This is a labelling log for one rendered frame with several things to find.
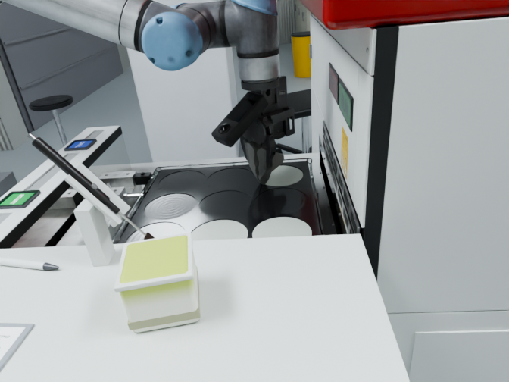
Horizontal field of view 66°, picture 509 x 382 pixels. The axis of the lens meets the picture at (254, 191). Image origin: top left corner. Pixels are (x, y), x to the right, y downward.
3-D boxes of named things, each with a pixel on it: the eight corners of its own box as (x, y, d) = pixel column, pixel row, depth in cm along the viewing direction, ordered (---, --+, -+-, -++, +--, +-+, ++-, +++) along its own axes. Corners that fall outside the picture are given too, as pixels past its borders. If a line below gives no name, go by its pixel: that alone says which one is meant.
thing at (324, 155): (325, 168, 97) (325, 133, 92) (359, 295, 58) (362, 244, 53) (318, 169, 97) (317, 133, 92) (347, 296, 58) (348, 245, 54)
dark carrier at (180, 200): (307, 163, 89) (307, 161, 89) (324, 258, 59) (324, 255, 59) (161, 171, 92) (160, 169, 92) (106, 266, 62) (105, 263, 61)
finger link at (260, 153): (289, 180, 81) (287, 139, 77) (268, 190, 78) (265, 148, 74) (279, 176, 83) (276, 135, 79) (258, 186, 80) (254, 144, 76)
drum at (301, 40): (291, 73, 576) (290, 32, 549) (316, 71, 574) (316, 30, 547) (293, 79, 544) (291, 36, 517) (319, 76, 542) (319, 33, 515)
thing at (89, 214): (143, 248, 53) (119, 159, 47) (134, 267, 50) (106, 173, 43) (100, 250, 53) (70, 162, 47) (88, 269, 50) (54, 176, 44)
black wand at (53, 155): (22, 140, 43) (29, 133, 43) (29, 136, 44) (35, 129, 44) (155, 253, 50) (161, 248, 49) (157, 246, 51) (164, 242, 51)
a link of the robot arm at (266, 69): (256, 60, 65) (226, 56, 70) (258, 87, 67) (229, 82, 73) (288, 52, 69) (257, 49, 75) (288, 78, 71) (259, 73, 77)
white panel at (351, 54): (319, 128, 130) (318, -6, 111) (373, 314, 58) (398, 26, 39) (310, 129, 130) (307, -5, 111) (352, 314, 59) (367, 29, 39)
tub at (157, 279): (201, 277, 47) (192, 230, 44) (203, 324, 40) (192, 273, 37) (137, 288, 46) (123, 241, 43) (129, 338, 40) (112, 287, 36)
